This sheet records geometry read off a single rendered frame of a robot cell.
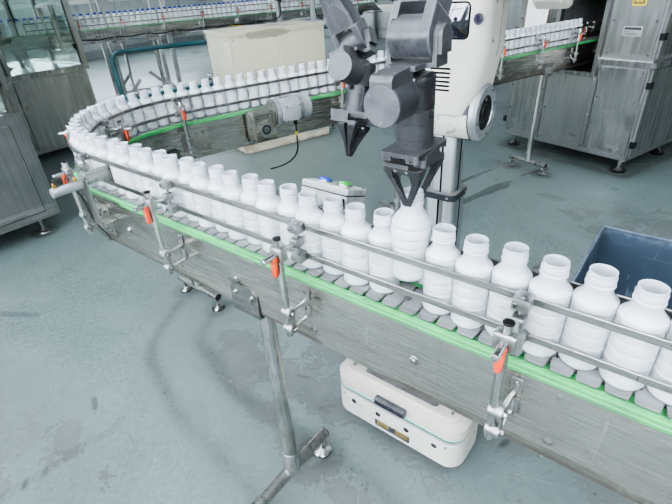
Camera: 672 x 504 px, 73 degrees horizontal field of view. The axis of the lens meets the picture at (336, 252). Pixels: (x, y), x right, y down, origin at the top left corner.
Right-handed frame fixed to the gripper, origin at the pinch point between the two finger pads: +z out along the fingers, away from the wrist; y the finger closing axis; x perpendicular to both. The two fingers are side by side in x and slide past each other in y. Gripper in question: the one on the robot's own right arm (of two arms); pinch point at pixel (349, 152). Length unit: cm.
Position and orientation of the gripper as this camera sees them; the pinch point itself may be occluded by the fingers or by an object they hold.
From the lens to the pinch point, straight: 107.9
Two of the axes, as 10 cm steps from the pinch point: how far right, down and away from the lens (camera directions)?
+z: -1.5, 9.6, 2.5
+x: 5.9, -1.1, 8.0
